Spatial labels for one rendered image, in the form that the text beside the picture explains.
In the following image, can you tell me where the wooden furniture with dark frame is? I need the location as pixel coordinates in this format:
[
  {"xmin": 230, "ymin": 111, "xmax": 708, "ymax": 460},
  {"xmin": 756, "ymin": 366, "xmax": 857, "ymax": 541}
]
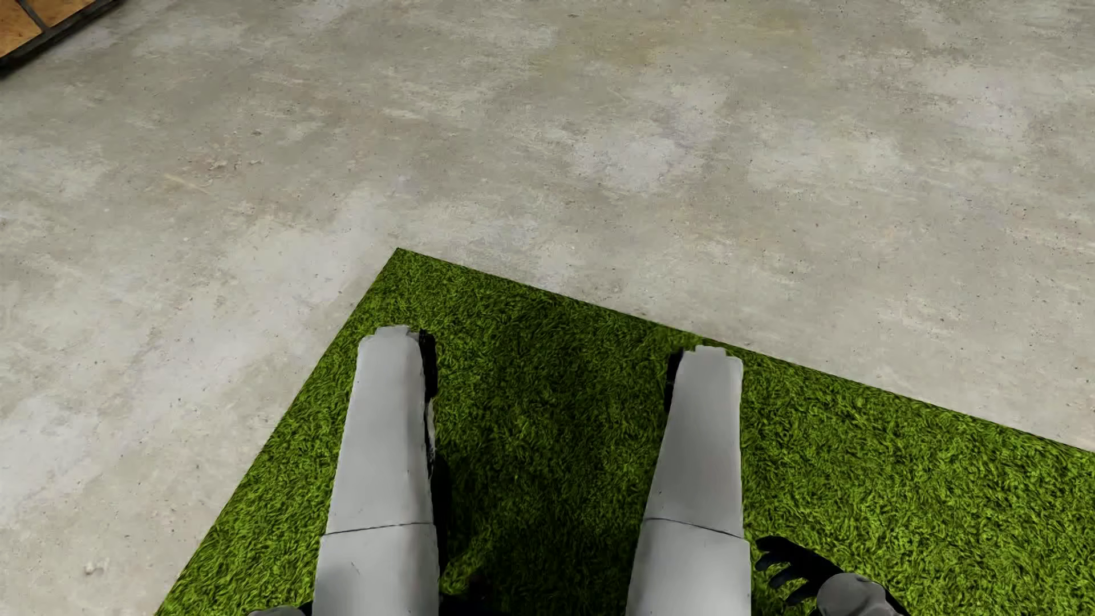
[{"xmin": 0, "ymin": 0, "xmax": 121, "ymax": 71}]

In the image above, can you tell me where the white robot right leg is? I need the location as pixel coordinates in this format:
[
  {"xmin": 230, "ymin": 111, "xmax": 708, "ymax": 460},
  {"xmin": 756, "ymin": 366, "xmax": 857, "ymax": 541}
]
[{"xmin": 625, "ymin": 345, "xmax": 754, "ymax": 616}]

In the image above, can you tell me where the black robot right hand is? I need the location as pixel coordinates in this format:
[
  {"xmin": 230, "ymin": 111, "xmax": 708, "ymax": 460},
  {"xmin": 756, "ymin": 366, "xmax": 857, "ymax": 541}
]
[{"xmin": 753, "ymin": 536, "xmax": 845, "ymax": 607}]

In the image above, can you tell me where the white robot left leg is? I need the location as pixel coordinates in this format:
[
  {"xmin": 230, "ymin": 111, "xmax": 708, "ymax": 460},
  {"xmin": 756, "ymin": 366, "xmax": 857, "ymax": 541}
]
[{"xmin": 311, "ymin": 325, "xmax": 455, "ymax": 616}]

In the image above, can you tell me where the white robot leg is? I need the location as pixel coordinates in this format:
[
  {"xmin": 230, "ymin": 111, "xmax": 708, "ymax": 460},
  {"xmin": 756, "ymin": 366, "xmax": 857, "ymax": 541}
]
[
  {"xmin": 311, "ymin": 325, "xmax": 455, "ymax": 616},
  {"xmin": 625, "ymin": 345, "xmax": 754, "ymax": 616}
]

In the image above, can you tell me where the green artificial grass mat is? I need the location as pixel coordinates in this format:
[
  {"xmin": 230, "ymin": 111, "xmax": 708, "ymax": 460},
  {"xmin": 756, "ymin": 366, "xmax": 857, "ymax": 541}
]
[{"xmin": 156, "ymin": 247, "xmax": 1095, "ymax": 616}]

